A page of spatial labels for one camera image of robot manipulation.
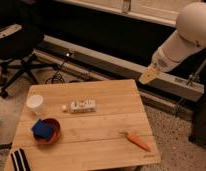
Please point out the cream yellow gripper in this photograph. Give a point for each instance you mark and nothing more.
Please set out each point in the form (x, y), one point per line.
(149, 74)

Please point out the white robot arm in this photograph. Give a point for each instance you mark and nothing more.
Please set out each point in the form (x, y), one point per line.
(188, 38)

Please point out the orange toy carrot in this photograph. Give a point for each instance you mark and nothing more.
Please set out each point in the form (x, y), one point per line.
(135, 139)

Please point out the wooden folding table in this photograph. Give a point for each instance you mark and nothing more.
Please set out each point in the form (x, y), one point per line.
(93, 140)

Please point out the clear plastic bottle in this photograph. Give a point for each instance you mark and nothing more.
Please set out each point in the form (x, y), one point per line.
(80, 106)

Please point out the red-brown bowl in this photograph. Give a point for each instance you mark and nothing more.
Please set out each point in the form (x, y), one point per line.
(56, 126)

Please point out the white paper cup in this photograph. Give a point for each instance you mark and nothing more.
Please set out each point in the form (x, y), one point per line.
(36, 104)

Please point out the blue sponge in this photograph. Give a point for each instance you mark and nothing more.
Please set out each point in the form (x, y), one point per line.
(42, 129)

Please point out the black office chair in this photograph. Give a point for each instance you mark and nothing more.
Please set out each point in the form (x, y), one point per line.
(18, 39)

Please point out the black white striped cloth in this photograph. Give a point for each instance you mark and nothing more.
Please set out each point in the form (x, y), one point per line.
(19, 160)

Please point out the grey metal floor rail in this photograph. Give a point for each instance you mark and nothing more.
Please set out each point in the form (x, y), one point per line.
(165, 84)

